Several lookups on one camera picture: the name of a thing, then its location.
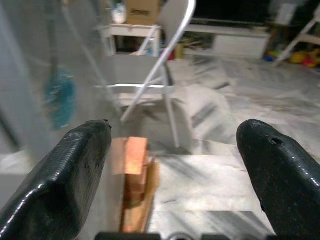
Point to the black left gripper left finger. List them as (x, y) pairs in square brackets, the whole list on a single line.
[(57, 180)]

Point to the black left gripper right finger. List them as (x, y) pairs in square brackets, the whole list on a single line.
[(282, 180)]

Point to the grey fridge cabinet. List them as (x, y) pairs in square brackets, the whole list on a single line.
[(25, 62)]

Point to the brown wooden plank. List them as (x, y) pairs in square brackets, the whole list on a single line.
[(147, 197)]

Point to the blue toy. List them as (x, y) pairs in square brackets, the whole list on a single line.
[(268, 58)]

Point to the yellow toy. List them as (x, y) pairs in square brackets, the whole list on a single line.
[(298, 57)]

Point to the white metal folding chair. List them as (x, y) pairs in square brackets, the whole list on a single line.
[(150, 86)]

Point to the white low TV cabinet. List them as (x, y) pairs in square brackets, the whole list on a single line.
[(237, 42)]

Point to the white plastic chair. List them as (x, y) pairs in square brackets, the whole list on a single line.
[(310, 37)]

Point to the small white table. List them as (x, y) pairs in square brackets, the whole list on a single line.
[(130, 28)]

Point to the black television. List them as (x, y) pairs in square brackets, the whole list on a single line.
[(232, 10)]

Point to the clear plastic bag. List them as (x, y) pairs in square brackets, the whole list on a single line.
[(117, 12)]

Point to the brown cardboard box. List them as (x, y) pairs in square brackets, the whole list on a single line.
[(141, 12)]

